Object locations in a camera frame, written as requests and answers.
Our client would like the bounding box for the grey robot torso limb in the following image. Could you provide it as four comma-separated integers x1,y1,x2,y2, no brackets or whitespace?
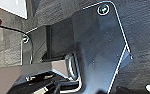
0,54,82,94

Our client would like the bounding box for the thin dark cable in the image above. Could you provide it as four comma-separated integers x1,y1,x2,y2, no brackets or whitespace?
0,22,34,64

